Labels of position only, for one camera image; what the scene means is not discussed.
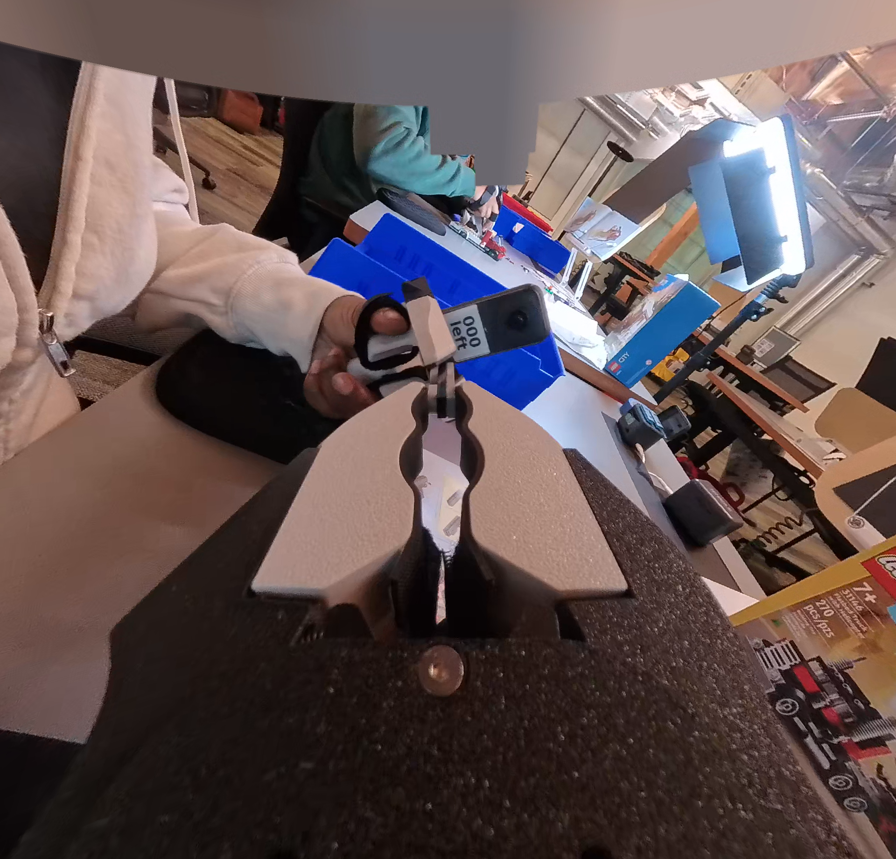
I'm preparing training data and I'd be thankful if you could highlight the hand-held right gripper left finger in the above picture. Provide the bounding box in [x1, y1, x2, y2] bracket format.
[251, 381, 443, 641]

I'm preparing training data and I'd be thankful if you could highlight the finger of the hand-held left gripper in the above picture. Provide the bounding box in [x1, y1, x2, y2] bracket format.
[442, 369, 469, 427]
[424, 360, 449, 422]

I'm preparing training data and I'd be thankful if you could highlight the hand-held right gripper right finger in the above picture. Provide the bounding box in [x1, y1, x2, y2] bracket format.
[442, 379, 630, 639]

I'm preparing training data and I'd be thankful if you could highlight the small lego model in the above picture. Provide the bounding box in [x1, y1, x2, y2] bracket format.
[448, 218, 512, 261]

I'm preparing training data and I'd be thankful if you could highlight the blue lego box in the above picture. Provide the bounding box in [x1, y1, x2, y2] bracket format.
[604, 273, 722, 388]

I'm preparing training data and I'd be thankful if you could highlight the yellow lego box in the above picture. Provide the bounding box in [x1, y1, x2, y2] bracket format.
[728, 535, 896, 859]

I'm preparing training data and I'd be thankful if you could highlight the person's left hand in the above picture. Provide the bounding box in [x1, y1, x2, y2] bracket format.
[303, 295, 421, 420]

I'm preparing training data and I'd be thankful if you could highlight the small blue storage bin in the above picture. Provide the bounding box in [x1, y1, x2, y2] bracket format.
[493, 204, 571, 276]

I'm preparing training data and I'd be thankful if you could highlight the open instruction booklet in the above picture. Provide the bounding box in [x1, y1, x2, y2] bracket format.
[413, 446, 469, 548]

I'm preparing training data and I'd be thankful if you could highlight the wooden board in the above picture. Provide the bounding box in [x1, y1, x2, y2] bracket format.
[560, 344, 659, 412]

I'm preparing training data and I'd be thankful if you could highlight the large blue storage bin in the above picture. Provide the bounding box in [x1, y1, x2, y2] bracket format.
[308, 212, 565, 412]

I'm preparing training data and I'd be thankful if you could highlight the red storage bin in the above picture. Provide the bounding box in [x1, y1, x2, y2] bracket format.
[500, 192, 554, 233]

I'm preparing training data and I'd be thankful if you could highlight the black battery charger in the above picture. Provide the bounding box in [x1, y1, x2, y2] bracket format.
[618, 398, 693, 455]

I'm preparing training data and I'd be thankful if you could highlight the white booklet stand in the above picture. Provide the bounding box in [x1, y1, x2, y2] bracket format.
[562, 197, 641, 303]

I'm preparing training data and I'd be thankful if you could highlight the dark grey case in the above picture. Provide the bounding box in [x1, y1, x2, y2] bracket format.
[661, 479, 744, 549]

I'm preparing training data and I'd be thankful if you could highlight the black light stand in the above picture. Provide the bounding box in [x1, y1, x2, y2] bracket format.
[651, 274, 802, 406]

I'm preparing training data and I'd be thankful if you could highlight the computer monitor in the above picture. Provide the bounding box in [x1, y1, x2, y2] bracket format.
[752, 327, 802, 366]

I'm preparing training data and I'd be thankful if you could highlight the studio light panel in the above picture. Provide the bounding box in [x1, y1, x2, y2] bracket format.
[688, 113, 816, 294]

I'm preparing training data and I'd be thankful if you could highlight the person's cream hoodie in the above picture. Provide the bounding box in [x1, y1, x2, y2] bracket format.
[0, 61, 204, 464]

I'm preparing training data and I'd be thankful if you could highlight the black panel wooden frame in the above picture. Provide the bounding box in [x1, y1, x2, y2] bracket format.
[814, 446, 896, 553]

